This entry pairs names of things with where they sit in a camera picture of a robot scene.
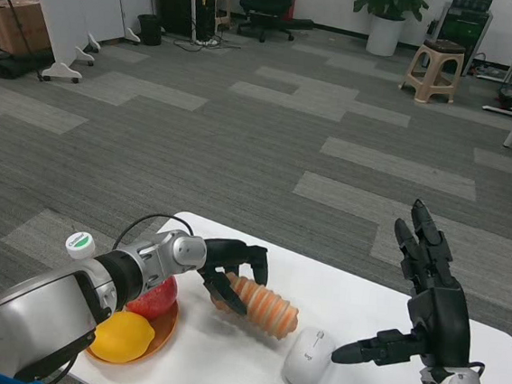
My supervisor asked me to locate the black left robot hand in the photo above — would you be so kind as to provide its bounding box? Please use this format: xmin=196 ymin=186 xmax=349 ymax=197
xmin=191 ymin=235 xmax=273 ymax=318

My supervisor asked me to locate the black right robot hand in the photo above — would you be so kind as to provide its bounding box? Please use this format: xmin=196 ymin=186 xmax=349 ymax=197
xmin=330 ymin=192 xmax=485 ymax=378

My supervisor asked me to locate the ridged tan bread loaf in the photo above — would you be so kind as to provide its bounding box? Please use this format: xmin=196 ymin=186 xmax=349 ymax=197
xmin=207 ymin=269 xmax=304 ymax=343

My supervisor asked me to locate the red apple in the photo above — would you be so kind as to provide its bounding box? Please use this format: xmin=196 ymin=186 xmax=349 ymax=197
xmin=124 ymin=271 xmax=182 ymax=324

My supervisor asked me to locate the orange round plate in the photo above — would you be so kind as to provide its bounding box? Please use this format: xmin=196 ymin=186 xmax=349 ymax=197
xmin=84 ymin=291 xmax=182 ymax=371

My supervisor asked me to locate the white computer mouse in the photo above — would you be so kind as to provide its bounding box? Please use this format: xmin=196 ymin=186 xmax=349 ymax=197
xmin=280 ymin=323 xmax=340 ymax=384

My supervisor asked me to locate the yellow lemon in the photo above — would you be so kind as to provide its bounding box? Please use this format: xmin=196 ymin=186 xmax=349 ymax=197
xmin=87 ymin=308 xmax=158 ymax=367

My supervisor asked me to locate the clear bottle white green cap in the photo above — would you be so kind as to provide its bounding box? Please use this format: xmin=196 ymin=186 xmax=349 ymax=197
xmin=64 ymin=229 xmax=98 ymax=263

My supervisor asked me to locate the black trash bin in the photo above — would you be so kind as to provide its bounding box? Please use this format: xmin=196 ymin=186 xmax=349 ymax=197
xmin=134 ymin=12 xmax=166 ymax=49

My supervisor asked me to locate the small beige stool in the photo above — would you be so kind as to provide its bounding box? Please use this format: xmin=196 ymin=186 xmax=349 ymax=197
xmin=209 ymin=0 xmax=236 ymax=31

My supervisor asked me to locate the black office chair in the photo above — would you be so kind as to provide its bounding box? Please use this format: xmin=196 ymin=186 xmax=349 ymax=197
xmin=234 ymin=0 xmax=317 ymax=50

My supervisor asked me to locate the black cabinet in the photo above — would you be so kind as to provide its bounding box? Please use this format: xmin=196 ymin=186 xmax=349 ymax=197
xmin=151 ymin=0 xmax=218 ymax=44

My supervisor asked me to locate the beige plastic stool brown top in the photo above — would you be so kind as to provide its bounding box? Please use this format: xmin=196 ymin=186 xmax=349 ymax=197
xmin=397 ymin=34 xmax=468 ymax=108

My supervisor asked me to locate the white plant pot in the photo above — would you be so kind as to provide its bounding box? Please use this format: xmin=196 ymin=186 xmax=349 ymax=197
xmin=365 ymin=14 xmax=407 ymax=59

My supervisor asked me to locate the black bag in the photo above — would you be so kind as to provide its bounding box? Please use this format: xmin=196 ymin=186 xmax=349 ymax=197
xmin=0 ymin=45 xmax=56 ymax=84

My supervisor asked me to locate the black device with green light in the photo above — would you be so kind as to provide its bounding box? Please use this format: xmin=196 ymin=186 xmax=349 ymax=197
xmin=430 ymin=0 xmax=497 ymax=80

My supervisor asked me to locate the green potted plant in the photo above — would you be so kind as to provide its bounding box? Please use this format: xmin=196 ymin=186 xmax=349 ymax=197
xmin=351 ymin=0 xmax=432 ymax=24

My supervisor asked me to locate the brown cardboard box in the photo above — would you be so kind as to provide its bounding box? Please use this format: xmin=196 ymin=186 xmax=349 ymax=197
xmin=0 ymin=0 xmax=57 ymax=60

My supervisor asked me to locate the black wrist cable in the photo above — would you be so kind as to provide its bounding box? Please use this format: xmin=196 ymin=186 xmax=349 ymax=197
xmin=110 ymin=210 xmax=196 ymax=260

